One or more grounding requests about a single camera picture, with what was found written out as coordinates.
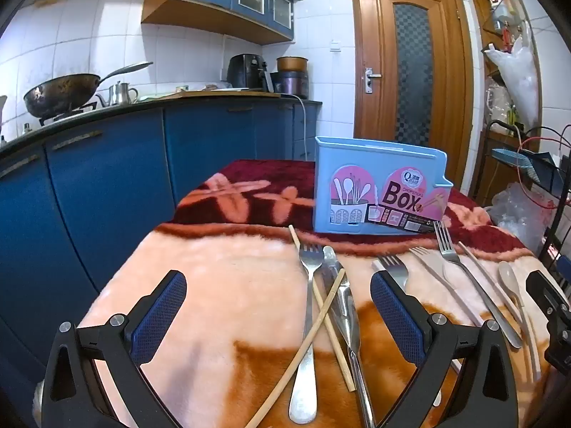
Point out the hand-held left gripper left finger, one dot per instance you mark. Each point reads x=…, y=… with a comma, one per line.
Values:
x=160, y=316

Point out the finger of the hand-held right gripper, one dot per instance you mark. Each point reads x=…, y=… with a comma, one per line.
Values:
x=546, y=294

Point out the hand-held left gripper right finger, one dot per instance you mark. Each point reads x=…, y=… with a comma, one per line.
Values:
x=397, y=321

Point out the long steel fork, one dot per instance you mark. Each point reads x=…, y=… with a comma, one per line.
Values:
x=486, y=303

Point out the wooden chopstick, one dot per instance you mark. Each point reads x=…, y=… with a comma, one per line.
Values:
x=337, y=282
x=295, y=237

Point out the beige plastic stick utensil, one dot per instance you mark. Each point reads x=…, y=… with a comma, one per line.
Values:
x=477, y=262

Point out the large steel fork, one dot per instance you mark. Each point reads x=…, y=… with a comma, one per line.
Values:
x=303, y=392

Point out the blue plastic utensil box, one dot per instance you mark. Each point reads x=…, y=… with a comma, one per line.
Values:
x=383, y=160

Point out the small steel fork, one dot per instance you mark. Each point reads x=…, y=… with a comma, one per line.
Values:
x=397, y=269

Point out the steel table knife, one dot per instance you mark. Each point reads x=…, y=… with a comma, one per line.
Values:
x=345, y=316

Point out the steel fork middle right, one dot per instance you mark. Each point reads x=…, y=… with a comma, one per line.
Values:
x=439, y=276

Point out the black metal rack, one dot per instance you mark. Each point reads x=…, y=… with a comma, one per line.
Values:
x=555, y=232

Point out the pink and maroon plush blanket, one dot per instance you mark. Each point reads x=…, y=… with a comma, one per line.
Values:
x=223, y=298

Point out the clear plastic bag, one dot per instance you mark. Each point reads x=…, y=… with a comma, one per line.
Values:
x=517, y=214

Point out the blue patterned cloth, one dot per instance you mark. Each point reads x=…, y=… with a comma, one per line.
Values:
x=522, y=160

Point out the blue kitchen counter cabinets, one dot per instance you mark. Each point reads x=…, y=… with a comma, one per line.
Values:
x=111, y=187

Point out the white hanging plastic bag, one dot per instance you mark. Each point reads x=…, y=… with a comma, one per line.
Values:
x=517, y=80

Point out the gas stove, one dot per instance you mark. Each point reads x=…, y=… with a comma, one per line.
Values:
x=67, y=113

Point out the steel kettle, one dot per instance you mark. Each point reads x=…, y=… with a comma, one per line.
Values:
x=119, y=94

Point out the black wok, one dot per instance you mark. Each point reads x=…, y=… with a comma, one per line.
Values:
x=62, y=93

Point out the black air fryer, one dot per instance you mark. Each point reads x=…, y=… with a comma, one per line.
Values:
x=244, y=71

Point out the wooden door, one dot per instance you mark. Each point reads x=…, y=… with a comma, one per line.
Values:
x=379, y=44

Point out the brown pot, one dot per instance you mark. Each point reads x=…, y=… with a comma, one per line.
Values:
x=292, y=63

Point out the wooden wall shelf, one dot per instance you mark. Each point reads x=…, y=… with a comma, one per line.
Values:
x=484, y=4

